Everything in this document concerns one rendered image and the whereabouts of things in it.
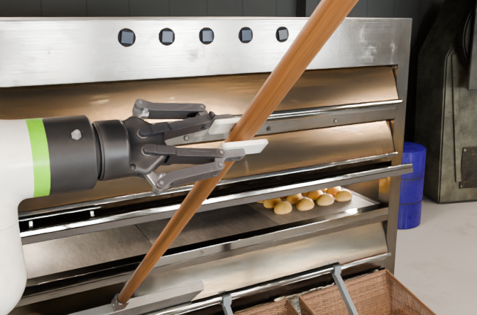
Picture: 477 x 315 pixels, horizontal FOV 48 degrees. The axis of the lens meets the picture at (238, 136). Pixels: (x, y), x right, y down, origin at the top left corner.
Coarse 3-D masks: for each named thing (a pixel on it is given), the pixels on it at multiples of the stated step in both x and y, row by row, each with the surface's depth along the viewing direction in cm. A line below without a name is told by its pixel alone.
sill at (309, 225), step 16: (368, 208) 265; (384, 208) 266; (288, 224) 245; (304, 224) 245; (320, 224) 248; (336, 224) 253; (224, 240) 228; (240, 240) 229; (256, 240) 233; (272, 240) 237; (144, 256) 213; (176, 256) 215; (192, 256) 219; (64, 272) 199; (80, 272) 199; (96, 272) 200; (112, 272) 204; (128, 272) 207; (32, 288) 190; (48, 288) 193
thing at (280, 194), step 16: (368, 176) 237; (384, 176) 241; (272, 192) 214; (288, 192) 218; (304, 192) 221; (144, 208) 206; (208, 208) 201; (48, 224) 190; (96, 224) 182; (112, 224) 184; (128, 224) 187; (32, 240) 172; (48, 240) 175
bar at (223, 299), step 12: (336, 264) 208; (288, 276) 198; (300, 276) 199; (312, 276) 202; (336, 276) 206; (240, 288) 189; (252, 288) 190; (264, 288) 192; (204, 300) 182; (216, 300) 183; (228, 300) 184; (348, 300) 202; (156, 312) 174; (168, 312) 175; (180, 312) 177; (228, 312) 184
